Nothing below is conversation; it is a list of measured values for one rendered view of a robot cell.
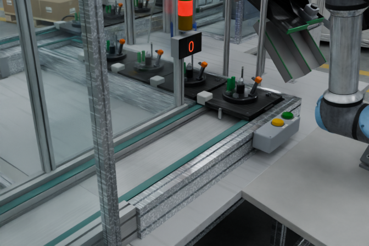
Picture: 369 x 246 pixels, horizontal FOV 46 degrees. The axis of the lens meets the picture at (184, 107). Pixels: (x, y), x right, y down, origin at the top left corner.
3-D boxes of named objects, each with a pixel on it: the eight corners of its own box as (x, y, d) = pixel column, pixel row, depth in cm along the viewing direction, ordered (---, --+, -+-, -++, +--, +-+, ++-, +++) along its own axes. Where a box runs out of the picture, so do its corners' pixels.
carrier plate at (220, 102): (281, 100, 171) (282, 95, 170) (249, 121, 155) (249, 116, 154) (231, 84, 185) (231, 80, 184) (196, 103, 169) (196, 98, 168)
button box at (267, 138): (298, 130, 159) (301, 115, 156) (269, 154, 145) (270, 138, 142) (281, 124, 163) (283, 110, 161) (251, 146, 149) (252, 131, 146)
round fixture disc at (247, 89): (264, 96, 170) (265, 91, 169) (245, 107, 160) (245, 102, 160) (235, 87, 178) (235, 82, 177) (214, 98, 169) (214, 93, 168)
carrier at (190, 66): (228, 84, 186) (230, 56, 181) (193, 102, 170) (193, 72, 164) (185, 71, 200) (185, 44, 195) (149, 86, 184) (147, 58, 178)
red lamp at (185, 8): (195, 14, 149) (195, -1, 147) (186, 16, 145) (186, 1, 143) (184, 11, 152) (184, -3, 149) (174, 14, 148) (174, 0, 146)
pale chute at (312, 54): (320, 66, 195) (327, 61, 192) (302, 73, 188) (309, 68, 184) (289, 14, 200) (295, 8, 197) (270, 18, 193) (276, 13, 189)
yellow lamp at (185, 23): (195, 28, 151) (195, 14, 149) (185, 31, 147) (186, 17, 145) (184, 26, 154) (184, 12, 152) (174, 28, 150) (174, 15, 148)
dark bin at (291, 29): (306, 29, 177) (314, 14, 172) (285, 34, 170) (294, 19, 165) (261, -10, 190) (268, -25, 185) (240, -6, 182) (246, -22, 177)
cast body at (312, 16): (315, 22, 185) (323, 9, 180) (308, 24, 182) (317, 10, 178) (301, 11, 189) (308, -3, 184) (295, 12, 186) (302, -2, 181)
